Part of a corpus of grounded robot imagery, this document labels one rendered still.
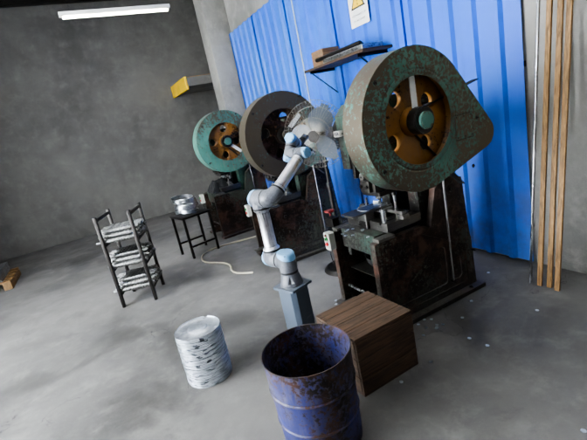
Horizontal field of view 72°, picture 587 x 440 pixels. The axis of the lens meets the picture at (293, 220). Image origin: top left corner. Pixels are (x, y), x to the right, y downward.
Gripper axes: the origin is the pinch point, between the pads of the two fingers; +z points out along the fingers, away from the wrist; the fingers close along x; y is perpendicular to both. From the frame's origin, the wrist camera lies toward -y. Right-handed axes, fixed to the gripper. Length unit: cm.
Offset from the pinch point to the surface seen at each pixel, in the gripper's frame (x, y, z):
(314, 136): -12.4, -19.1, 32.7
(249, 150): -74, 8, 48
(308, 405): 91, 123, -106
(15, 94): -645, 30, 189
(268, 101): -75, -42, 48
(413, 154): 81, -11, -34
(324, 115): -10, -38, 31
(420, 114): 79, -28, -54
